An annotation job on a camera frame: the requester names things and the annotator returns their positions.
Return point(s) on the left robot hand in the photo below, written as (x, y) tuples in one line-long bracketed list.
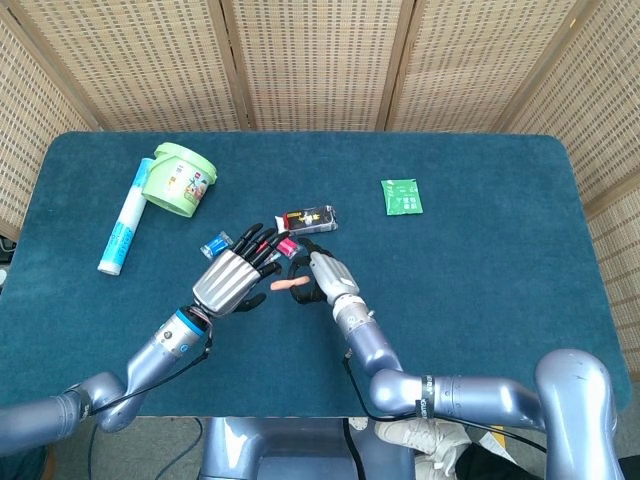
[(227, 280)]

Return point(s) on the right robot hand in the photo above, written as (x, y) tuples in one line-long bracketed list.
[(330, 277)]

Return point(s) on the small orange stick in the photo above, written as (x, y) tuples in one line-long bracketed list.
[(287, 284)]

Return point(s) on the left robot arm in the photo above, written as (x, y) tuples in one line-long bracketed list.
[(125, 370)]

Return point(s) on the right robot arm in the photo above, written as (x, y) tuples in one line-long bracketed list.
[(475, 395)]

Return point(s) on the blue candy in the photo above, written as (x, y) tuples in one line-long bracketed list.
[(216, 245)]

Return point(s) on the red candy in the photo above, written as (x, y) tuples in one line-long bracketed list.
[(261, 247), (287, 246)]

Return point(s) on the black snack packet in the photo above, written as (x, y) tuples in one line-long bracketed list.
[(310, 221)]

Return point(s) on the green sachet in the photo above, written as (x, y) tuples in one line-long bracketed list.
[(401, 197)]

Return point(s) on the green plastic bucket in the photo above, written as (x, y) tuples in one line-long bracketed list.
[(180, 180)]

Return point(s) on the white roll with blue print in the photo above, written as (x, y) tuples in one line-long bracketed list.
[(125, 220)]

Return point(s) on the dark blue table mat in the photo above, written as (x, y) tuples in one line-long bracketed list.
[(450, 300)]

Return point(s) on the blue-grey robot torso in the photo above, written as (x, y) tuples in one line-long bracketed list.
[(280, 450)]

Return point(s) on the white sneaker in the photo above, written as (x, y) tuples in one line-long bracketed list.
[(430, 440)]

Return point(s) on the woven folding screen panel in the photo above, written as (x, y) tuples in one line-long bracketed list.
[(30, 125), (475, 65), (135, 65), (320, 65), (600, 150)]

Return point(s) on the black cloth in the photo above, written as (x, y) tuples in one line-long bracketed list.
[(480, 462)]

